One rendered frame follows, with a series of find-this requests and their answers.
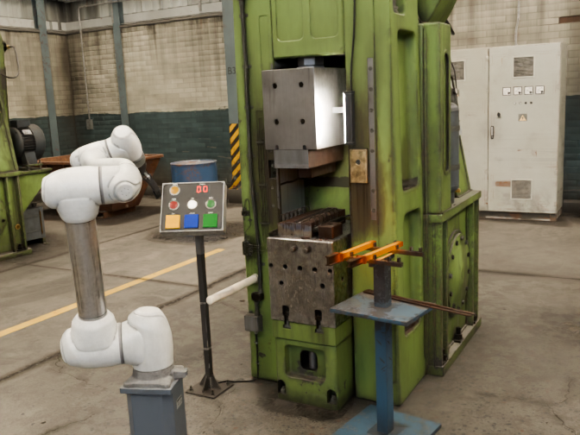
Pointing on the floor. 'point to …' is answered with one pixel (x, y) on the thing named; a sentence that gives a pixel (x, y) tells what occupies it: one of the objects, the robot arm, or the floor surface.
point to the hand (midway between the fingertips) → (148, 187)
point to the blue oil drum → (194, 171)
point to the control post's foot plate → (209, 387)
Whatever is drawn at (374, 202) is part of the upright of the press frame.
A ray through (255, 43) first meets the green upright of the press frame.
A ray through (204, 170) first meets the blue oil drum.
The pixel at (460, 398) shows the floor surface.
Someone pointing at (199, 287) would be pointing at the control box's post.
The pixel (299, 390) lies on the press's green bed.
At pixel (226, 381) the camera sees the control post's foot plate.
